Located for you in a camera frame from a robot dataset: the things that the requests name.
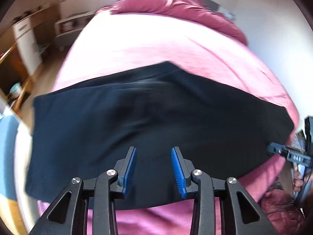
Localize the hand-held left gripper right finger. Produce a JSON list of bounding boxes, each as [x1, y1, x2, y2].
[[171, 146, 279, 235]]

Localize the blue armchair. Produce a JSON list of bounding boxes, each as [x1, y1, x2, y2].
[[0, 98, 40, 235]]

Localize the bed with pink sheet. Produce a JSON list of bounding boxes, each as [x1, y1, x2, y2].
[[37, 5, 300, 235]]

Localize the person's dark red jacket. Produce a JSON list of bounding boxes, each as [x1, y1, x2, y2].
[[259, 174, 306, 235]]

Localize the small floral nightstand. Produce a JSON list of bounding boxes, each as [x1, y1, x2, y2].
[[218, 5, 236, 21]]

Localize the white cabinet with drawer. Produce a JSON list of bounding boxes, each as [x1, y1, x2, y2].
[[12, 17, 43, 76]]

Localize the wooden desk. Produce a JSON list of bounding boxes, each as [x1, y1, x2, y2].
[[0, 4, 60, 54]]

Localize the black embroidered pants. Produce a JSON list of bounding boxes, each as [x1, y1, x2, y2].
[[25, 61, 295, 211]]

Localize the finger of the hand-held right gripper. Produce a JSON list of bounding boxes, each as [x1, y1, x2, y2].
[[267, 142, 289, 155], [304, 116, 313, 155]]

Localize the magenta duvet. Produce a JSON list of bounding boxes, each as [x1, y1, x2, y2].
[[111, 0, 247, 46]]

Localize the person's right hand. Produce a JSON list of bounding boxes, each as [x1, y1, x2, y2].
[[293, 171, 304, 193]]

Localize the mint green cup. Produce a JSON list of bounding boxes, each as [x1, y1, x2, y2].
[[9, 83, 22, 96]]

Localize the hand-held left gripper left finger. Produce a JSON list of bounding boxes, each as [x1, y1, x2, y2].
[[29, 146, 137, 235]]

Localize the white floral nightstand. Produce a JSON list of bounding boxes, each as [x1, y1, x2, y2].
[[54, 0, 98, 52]]

